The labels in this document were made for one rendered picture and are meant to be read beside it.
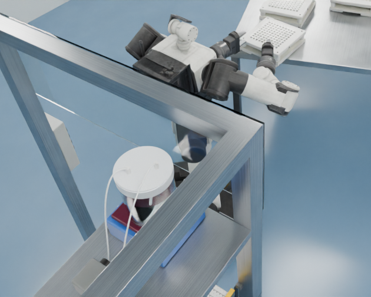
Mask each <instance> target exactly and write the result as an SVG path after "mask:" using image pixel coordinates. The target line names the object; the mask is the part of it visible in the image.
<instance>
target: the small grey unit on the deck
mask: <svg viewBox="0 0 371 297"><path fill-rule="evenodd" d="M109 264H110V261H109V260H107V259H106V258H102V259H101V261H100V262H99V261H97V260H96V259H94V258H92V259H91V260H90V261H89V262H88V263H87V264H86V265H85V266H84V267H83V268H82V269H81V271H80V272H79V273H78V274H77V275H76V276H75V277H74V278H73V280H72V281H71V282H72V284H73V286H74V288H75V289H76V291H77V292H78V293H79V294H81V295H82V294H83V293H84V291H85V290H86V289H87V288H88V287H89V286H90V284H92V283H93V281H94V280H95V279H96V278H97V277H98V276H99V275H100V273H101V272H102V271H103V270H104V269H105V268H106V267H107V266H108V265H109Z"/></svg>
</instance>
